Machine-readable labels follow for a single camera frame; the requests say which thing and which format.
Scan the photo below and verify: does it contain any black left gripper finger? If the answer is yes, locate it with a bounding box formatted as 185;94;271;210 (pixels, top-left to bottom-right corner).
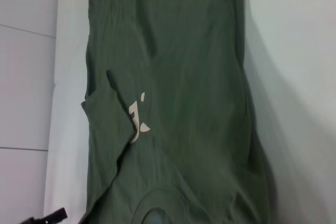
25;207;68;224

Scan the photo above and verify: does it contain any dark green printed t-shirt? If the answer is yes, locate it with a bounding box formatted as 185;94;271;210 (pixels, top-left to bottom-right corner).
78;0;275;224

